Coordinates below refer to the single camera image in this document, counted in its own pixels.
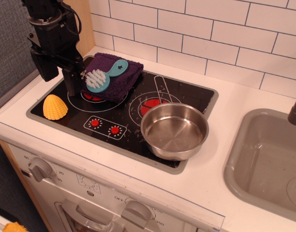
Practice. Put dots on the grey oven door handle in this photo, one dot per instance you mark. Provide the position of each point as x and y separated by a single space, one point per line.
70 209

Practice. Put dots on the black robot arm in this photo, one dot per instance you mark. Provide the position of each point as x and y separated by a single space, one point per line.
48 4

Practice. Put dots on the left grey oven knob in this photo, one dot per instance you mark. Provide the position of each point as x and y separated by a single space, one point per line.
40 169

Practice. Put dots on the red stove knob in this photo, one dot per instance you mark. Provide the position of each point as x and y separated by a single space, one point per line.
115 130
95 123

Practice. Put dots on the metal pot with handle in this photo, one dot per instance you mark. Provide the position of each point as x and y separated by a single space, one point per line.
174 131

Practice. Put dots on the left red stove knob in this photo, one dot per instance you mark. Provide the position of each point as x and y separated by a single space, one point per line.
95 123

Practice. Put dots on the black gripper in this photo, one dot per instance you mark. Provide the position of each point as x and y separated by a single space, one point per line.
54 44

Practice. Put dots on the right grey oven knob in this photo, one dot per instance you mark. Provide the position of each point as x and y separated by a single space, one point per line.
136 213

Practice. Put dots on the teal toy brush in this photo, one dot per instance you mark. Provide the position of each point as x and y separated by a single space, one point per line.
98 81

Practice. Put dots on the purple knitted cloth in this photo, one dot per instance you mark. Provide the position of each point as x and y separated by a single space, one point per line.
118 86

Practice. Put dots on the yellow toy corn piece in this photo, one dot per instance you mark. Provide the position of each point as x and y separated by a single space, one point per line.
54 107

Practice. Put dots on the grey oven knob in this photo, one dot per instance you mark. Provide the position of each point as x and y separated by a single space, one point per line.
136 213
40 169

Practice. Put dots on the grey sink basin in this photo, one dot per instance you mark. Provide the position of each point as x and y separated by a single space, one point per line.
261 167

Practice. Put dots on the black toy stovetop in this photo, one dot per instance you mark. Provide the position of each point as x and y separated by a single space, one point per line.
127 115

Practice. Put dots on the right red stove knob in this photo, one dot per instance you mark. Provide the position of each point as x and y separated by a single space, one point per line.
115 130

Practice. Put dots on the orange object at corner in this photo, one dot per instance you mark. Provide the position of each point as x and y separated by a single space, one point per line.
14 227

